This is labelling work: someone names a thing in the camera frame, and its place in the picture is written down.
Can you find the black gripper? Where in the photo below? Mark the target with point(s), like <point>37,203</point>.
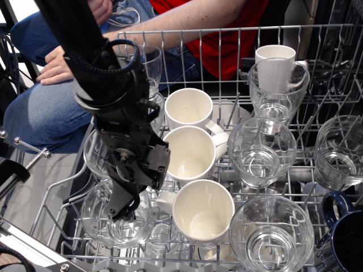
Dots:
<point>134,161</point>

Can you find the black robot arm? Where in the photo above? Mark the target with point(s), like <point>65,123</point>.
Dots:
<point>111,83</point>

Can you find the person's bare forearm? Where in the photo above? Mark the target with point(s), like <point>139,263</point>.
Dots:
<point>180,24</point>

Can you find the small shot glass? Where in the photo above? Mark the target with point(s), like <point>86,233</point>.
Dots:
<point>164,240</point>

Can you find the tall back glass cup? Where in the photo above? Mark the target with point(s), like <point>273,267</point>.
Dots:
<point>279,106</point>

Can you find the person's hand on knee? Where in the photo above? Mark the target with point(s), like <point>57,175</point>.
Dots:
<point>56,69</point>

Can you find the front white mug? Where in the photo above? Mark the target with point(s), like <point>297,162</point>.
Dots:
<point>202,211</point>

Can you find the white mug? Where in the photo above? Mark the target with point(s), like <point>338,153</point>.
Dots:
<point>190,107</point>
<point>202,211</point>
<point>276,71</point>
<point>194,153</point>

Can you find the middle white mug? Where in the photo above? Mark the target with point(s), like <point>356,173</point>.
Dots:
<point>194,153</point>

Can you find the back white mug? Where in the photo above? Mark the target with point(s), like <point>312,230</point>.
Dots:
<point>190,107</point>

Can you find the far white mug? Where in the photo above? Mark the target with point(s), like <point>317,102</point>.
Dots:
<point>276,71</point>

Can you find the dark blue mug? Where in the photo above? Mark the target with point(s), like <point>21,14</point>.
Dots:
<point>340,249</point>

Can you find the metal clamp with handle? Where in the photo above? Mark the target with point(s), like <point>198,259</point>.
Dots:
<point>13,172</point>

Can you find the grey wire dishwasher rack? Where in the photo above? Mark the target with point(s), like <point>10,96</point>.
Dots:
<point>334,54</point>

